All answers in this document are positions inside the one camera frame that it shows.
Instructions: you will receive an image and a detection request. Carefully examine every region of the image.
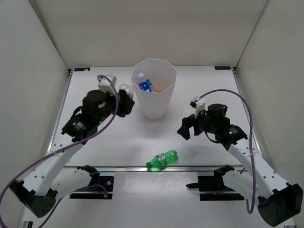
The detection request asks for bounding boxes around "clear bottle black label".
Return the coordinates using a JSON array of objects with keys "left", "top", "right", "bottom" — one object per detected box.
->
[{"left": 119, "top": 84, "right": 134, "bottom": 99}]

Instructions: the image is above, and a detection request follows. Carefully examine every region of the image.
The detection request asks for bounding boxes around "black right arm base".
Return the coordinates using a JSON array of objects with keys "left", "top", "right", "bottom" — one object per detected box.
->
[{"left": 186, "top": 165, "right": 245, "bottom": 201}]

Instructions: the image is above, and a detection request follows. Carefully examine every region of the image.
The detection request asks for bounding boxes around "table corner label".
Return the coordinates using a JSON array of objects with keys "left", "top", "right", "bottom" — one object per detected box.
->
[
  {"left": 74, "top": 67, "right": 90, "bottom": 72},
  {"left": 214, "top": 66, "right": 231, "bottom": 70}
]

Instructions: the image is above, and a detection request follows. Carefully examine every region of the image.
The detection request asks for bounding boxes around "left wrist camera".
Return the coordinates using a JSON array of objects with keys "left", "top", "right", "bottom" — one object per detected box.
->
[{"left": 97, "top": 74, "right": 117, "bottom": 94}]

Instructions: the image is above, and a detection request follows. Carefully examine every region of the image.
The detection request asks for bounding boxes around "left table corner label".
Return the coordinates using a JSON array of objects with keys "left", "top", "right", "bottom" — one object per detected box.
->
[{"left": 74, "top": 67, "right": 90, "bottom": 72}]

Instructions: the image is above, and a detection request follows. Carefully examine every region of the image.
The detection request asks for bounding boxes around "clear bottle blue label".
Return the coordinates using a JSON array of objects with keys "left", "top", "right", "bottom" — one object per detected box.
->
[{"left": 137, "top": 72, "right": 155, "bottom": 92}]

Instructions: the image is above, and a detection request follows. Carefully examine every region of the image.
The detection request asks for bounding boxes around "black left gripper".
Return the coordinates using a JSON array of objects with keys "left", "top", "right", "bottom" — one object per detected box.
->
[{"left": 95, "top": 89, "right": 135, "bottom": 124}]

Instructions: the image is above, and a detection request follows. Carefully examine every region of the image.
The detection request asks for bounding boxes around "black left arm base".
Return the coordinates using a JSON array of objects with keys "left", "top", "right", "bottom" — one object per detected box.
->
[{"left": 69, "top": 165, "right": 114, "bottom": 200}]

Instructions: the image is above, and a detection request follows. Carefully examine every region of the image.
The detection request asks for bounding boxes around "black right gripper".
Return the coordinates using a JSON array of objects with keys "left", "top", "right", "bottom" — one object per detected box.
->
[{"left": 178, "top": 106, "right": 218, "bottom": 140}]

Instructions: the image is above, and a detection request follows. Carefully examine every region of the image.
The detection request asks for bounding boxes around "green plastic bottle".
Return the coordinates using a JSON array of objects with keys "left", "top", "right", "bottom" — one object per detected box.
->
[{"left": 146, "top": 150, "right": 179, "bottom": 170}]

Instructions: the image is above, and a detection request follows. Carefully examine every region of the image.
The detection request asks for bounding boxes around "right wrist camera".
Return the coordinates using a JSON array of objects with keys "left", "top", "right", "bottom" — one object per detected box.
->
[{"left": 190, "top": 96, "right": 206, "bottom": 118}]

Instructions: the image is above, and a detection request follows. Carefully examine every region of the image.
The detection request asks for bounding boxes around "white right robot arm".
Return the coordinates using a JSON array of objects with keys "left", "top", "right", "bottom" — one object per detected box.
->
[{"left": 177, "top": 101, "right": 304, "bottom": 227}]

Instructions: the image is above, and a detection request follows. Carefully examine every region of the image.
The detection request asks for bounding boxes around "white octagonal plastic bin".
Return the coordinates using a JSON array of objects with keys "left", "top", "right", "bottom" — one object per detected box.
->
[{"left": 131, "top": 58, "right": 178, "bottom": 119}]

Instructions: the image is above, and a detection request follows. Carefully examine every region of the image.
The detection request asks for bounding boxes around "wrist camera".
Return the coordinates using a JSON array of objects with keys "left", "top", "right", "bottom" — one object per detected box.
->
[
  {"left": 97, "top": 74, "right": 117, "bottom": 94},
  {"left": 190, "top": 96, "right": 206, "bottom": 118}
]

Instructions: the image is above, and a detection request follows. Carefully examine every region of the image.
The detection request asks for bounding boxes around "right table corner label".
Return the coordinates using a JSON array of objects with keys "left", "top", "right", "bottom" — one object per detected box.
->
[{"left": 214, "top": 66, "right": 231, "bottom": 70}]

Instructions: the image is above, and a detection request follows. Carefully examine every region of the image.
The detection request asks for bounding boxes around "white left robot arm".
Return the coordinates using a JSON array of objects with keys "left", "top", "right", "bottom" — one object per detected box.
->
[{"left": 9, "top": 88, "right": 135, "bottom": 218}]

